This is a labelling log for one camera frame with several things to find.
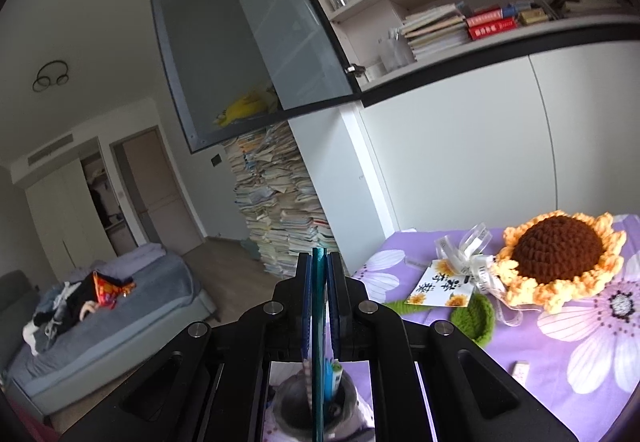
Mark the tall stack of pale books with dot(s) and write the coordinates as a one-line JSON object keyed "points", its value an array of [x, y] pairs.
{"points": [[435, 32]]}

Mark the clear ribbon bow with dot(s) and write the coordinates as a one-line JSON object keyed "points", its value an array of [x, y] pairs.
{"points": [[475, 267]]}

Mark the clear plastic containers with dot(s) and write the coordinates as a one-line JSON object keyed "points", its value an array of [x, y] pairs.
{"points": [[395, 50]]}

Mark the glass cabinet door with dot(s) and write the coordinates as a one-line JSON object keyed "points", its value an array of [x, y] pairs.
{"points": [[225, 47]]}

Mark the white wardrobe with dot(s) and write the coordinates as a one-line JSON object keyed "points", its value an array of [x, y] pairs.
{"points": [[55, 217]]}

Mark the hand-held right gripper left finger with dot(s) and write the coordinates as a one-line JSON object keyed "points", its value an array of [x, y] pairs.
{"points": [[304, 302]]}

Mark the white bookshelf cabinet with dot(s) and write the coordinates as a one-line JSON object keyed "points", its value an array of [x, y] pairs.
{"points": [[475, 132]]}

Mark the pile of clothes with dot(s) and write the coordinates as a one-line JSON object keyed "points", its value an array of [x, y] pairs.
{"points": [[65, 307]]}

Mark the book stack with red spines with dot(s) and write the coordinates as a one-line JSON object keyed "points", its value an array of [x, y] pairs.
{"points": [[490, 25]]}

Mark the purple floral tablecloth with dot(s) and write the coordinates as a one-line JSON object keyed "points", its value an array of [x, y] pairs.
{"points": [[550, 397]]}

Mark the dark wall switch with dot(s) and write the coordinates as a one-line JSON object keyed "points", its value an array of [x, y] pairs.
{"points": [[216, 161]]}

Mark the white capped pen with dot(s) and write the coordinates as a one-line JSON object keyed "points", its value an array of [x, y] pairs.
{"points": [[338, 368]]}

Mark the red orange bag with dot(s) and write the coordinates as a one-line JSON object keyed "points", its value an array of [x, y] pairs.
{"points": [[110, 289]]}

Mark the tall pile of books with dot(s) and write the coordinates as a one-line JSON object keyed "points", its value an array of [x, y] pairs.
{"points": [[280, 202]]}

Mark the white eraser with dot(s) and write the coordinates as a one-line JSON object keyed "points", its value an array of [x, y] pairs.
{"points": [[520, 368]]}

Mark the small stack of yellow books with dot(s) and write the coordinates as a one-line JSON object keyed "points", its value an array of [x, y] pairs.
{"points": [[530, 15]]}

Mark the brown room door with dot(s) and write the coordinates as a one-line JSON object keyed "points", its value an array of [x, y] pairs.
{"points": [[155, 187]]}

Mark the grey polka dot pen holder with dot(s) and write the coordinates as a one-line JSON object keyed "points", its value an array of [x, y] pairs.
{"points": [[295, 397]]}

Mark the floral gift card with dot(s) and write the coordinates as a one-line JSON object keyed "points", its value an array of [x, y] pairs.
{"points": [[440, 289]]}

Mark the wall air vent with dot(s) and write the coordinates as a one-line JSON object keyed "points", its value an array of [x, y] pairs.
{"points": [[50, 150]]}

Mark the green crochet stem and leaf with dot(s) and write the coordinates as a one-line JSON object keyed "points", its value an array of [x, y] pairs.
{"points": [[475, 317]]}

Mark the yellow plush toy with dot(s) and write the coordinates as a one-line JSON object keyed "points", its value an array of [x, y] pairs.
{"points": [[240, 107]]}

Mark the crochet sunflower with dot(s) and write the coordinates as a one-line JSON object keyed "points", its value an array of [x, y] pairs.
{"points": [[555, 247]]}

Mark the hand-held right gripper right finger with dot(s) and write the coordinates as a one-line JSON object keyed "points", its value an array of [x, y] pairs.
{"points": [[336, 302]]}

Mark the grey bed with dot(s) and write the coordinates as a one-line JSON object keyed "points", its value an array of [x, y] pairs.
{"points": [[125, 322]]}

